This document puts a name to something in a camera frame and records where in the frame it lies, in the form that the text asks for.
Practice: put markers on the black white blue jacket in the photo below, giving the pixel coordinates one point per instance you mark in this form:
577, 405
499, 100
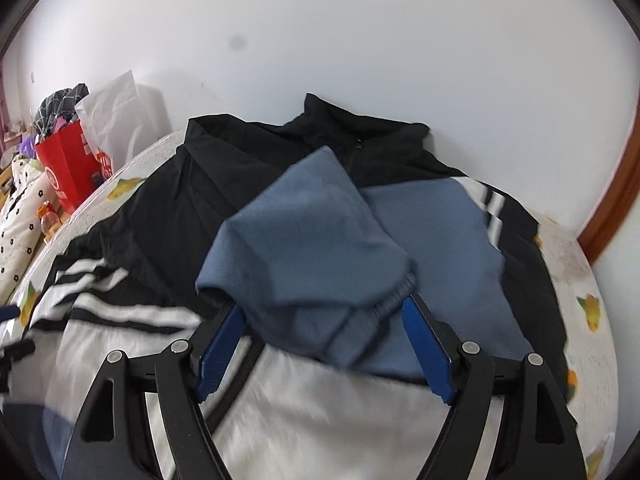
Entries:
401, 322

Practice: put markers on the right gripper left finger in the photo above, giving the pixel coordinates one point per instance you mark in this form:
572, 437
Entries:
113, 437

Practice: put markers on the white plastic shopping bag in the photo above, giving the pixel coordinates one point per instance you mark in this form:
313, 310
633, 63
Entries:
121, 120

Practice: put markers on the red paper shopping bag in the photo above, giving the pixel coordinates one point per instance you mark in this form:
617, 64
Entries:
72, 169

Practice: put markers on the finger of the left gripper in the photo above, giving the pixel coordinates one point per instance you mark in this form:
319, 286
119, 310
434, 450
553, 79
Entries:
9, 312

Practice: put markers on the plaid cloth in bag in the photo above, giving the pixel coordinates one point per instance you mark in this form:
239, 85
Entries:
59, 105

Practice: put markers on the brown wooden door frame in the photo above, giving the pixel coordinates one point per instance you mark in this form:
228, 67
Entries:
616, 202

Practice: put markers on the orange drink bottle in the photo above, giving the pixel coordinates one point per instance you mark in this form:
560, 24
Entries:
50, 222

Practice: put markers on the fruit print tablecloth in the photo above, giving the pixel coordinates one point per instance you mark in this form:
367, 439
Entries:
592, 368

